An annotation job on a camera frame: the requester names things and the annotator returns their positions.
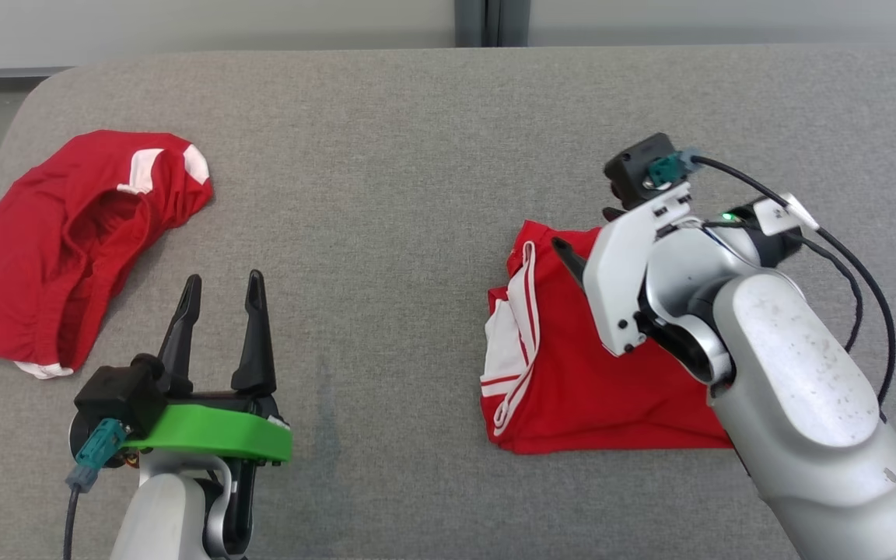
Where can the red shorts with white trim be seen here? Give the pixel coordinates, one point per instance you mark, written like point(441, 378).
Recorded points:
point(43, 257)

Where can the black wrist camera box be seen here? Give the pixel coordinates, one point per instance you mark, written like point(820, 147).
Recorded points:
point(117, 393)
point(638, 163)

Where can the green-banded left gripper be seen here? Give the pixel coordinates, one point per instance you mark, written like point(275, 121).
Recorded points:
point(215, 435)

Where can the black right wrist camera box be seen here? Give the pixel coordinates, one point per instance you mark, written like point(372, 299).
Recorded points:
point(638, 163)

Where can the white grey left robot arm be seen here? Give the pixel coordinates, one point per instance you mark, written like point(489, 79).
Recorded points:
point(160, 513)

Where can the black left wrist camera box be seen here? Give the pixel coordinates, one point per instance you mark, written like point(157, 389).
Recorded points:
point(117, 393)

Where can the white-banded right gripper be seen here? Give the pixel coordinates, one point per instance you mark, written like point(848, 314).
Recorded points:
point(615, 288)

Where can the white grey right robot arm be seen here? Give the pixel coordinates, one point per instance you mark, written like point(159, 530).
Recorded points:
point(798, 373)

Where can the grey double-rail partition post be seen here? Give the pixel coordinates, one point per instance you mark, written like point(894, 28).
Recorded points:
point(467, 23)

